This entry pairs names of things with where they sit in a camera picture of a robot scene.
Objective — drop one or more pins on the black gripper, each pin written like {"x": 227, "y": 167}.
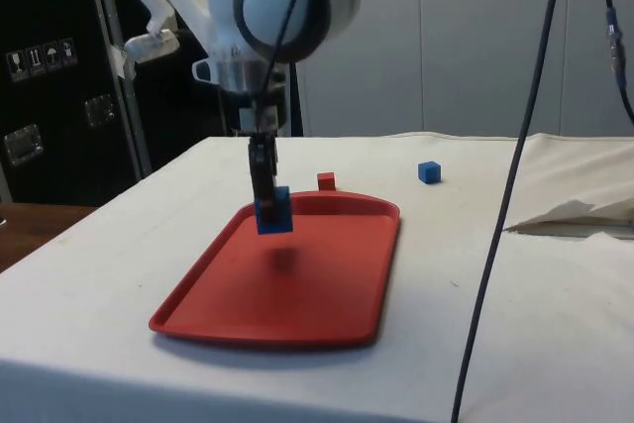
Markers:
{"x": 275, "y": 98}

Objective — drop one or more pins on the large blue block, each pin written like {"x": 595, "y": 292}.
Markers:
{"x": 283, "y": 212}

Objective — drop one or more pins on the small red block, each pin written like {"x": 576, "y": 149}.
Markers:
{"x": 325, "y": 181}

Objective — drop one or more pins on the red tray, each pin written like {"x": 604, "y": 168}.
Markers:
{"x": 307, "y": 294}

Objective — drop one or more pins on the pale locker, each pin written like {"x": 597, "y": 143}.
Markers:
{"x": 376, "y": 71}
{"x": 587, "y": 71}
{"x": 475, "y": 46}

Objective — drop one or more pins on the small blue cube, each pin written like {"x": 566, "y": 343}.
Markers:
{"x": 429, "y": 173}

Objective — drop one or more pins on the black cabinet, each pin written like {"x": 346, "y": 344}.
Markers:
{"x": 54, "y": 96}

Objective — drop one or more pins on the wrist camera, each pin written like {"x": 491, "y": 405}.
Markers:
{"x": 151, "y": 46}

